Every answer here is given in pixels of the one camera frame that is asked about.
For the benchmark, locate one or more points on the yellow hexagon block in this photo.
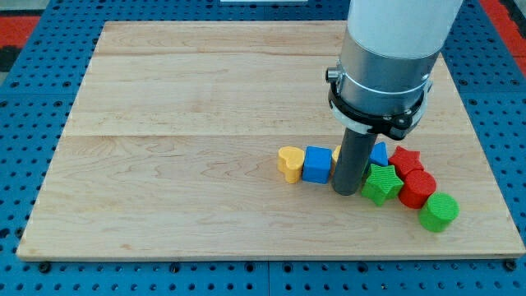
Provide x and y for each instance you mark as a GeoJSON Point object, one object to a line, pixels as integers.
{"type": "Point", "coordinates": [334, 158]}

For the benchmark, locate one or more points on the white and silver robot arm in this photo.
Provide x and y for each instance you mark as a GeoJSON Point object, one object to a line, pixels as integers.
{"type": "Point", "coordinates": [381, 80]}

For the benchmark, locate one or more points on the yellow heart block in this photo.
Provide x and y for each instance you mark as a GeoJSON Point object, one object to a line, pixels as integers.
{"type": "Point", "coordinates": [290, 163]}

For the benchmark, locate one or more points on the blue cube block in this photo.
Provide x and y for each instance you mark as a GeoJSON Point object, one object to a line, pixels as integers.
{"type": "Point", "coordinates": [317, 165]}

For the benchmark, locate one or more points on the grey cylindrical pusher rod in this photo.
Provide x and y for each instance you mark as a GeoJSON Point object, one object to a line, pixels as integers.
{"type": "Point", "coordinates": [353, 158]}

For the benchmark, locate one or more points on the wooden board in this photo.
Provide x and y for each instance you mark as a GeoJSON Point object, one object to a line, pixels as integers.
{"type": "Point", "coordinates": [170, 154]}

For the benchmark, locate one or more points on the blue triangle block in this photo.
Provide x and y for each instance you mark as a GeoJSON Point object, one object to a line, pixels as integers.
{"type": "Point", "coordinates": [379, 154]}

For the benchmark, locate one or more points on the green star block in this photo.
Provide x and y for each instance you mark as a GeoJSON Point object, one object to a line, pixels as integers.
{"type": "Point", "coordinates": [382, 184]}

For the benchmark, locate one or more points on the red star block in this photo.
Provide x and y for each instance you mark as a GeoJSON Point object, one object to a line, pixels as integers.
{"type": "Point", "coordinates": [405, 161]}

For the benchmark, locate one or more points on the red cylinder block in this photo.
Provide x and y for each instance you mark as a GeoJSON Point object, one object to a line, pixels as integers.
{"type": "Point", "coordinates": [418, 186]}

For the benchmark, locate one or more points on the green cylinder block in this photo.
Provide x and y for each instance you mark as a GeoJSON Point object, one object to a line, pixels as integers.
{"type": "Point", "coordinates": [439, 211]}

